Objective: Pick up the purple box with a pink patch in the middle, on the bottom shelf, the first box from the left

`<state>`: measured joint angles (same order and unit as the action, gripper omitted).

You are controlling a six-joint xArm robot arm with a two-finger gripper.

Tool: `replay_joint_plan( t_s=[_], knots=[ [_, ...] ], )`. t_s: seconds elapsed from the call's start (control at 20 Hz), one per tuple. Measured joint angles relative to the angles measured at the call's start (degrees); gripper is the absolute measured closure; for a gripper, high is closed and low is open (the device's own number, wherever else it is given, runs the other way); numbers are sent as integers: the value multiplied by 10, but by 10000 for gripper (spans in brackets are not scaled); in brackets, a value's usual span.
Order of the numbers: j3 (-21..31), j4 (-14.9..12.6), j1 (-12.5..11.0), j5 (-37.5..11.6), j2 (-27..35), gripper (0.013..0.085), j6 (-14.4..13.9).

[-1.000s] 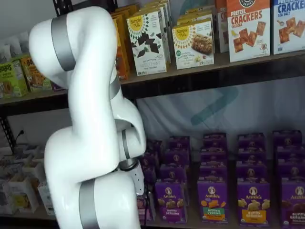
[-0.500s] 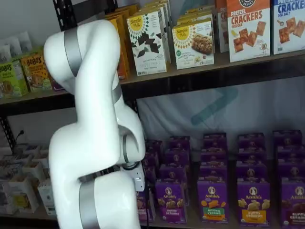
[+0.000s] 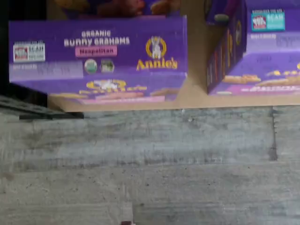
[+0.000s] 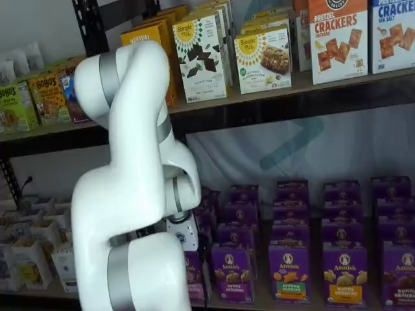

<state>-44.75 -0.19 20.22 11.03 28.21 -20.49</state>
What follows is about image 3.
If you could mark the purple box with pink patch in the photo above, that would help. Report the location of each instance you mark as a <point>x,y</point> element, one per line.
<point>105,58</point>

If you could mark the wooden shelf board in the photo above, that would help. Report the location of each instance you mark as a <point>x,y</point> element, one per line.
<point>197,70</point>

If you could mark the black metal shelf rack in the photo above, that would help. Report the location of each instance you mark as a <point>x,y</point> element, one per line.
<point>3,47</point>

